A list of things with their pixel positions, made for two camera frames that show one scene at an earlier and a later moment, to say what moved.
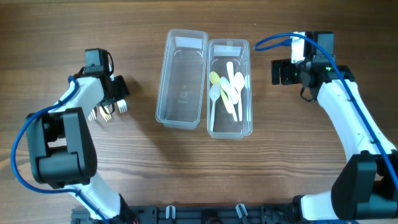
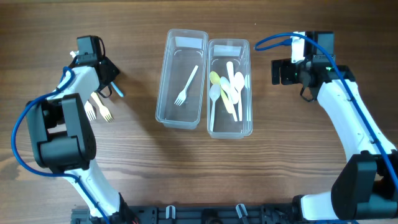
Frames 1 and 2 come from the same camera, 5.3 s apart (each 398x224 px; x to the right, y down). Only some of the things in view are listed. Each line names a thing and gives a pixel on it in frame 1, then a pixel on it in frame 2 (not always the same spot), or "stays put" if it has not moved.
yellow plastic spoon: x=214 y=78 stays put
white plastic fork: x=122 y=106 → x=182 y=96
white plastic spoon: x=234 y=93 stays put
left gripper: x=124 y=89 → x=114 y=69
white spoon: x=225 y=86 stays put
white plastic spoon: x=214 y=93 stays put
